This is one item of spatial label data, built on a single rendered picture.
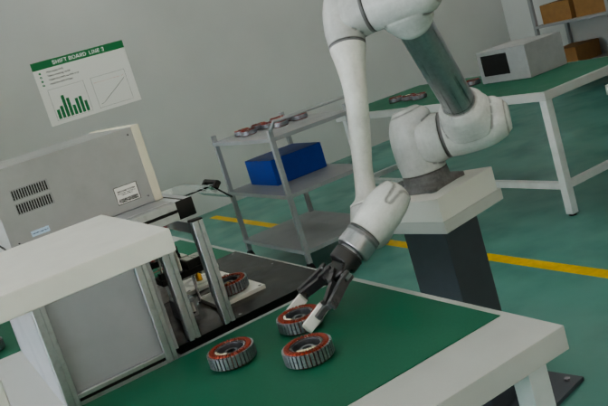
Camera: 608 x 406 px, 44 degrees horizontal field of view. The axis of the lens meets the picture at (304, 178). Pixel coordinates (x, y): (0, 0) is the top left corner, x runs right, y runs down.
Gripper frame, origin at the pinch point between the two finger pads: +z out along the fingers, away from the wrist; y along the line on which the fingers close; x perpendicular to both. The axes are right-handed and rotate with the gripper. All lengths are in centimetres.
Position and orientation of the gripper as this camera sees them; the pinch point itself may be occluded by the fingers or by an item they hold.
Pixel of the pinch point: (300, 318)
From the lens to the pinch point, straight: 186.3
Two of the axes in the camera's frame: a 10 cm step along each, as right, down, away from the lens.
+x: -6.8, -6.5, -3.4
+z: -6.1, 7.6, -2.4
